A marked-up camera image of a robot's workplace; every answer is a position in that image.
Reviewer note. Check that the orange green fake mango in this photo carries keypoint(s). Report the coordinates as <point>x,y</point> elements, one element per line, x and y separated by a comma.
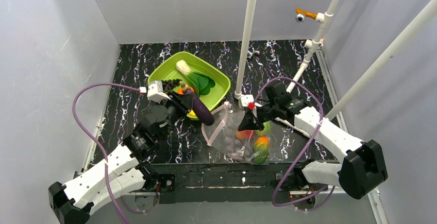
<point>261,150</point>

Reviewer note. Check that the red fake fruit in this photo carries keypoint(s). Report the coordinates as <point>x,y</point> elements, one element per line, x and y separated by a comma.
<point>245,134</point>

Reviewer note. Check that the green fake leaf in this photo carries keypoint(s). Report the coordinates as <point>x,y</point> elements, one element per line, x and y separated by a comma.
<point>202,84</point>

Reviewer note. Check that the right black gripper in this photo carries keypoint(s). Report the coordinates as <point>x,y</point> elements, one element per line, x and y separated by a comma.
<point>258,113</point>

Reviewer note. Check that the purple fake eggplant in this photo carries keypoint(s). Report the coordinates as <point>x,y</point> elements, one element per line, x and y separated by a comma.
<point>201,111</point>

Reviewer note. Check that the fake purple grapes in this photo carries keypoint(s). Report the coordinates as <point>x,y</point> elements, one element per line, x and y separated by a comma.
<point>171,84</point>

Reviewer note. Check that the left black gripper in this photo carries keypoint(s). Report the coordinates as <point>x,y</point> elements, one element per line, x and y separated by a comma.
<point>184,100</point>

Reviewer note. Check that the green fake apple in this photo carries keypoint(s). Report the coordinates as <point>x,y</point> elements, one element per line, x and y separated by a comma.
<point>266,130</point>

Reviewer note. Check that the clear zip top bag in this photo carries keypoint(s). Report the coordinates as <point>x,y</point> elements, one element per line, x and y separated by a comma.
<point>249,146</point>

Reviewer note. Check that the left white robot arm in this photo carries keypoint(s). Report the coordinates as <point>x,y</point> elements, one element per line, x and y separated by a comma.
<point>125,170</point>

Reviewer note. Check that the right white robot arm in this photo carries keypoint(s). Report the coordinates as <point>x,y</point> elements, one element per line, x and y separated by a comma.
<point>361,166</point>

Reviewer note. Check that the orange faucet handle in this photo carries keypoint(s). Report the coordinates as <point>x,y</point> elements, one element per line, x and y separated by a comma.
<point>301,15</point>

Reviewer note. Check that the white PVC pipe frame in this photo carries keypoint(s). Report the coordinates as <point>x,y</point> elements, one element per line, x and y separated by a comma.
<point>325,21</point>

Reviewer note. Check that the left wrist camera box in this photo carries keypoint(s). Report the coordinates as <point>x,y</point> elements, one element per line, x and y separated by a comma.
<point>154,91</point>

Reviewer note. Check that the orange fake fruit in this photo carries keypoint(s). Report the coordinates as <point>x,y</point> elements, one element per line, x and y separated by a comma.
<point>185,90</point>

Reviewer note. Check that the lime green plastic tray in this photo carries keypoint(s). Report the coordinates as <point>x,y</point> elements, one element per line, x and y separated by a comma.
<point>167,71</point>

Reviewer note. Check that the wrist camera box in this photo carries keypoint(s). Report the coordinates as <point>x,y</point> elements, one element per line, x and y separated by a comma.
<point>154,91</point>
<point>247,101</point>

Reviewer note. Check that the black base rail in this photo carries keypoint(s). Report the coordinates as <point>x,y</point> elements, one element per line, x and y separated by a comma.
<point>218,182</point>

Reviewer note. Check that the small metal fitting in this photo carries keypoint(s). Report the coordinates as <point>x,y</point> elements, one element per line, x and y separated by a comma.
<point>252,54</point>

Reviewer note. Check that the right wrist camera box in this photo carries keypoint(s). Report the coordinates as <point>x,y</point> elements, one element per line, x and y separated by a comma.
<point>247,101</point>

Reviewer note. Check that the yellow fake pepper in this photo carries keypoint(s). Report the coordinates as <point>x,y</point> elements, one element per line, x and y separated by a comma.
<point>191,113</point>

